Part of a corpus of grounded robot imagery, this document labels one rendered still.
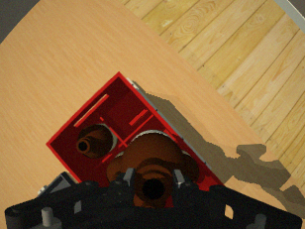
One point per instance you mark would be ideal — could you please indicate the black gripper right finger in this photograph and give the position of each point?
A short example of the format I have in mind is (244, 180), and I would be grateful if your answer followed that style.
(248, 213)

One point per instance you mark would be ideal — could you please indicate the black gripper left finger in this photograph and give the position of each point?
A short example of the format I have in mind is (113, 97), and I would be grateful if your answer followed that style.
(56, 210)

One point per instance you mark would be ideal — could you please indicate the red crate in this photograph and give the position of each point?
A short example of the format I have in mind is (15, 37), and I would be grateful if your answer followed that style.
(127, 114)

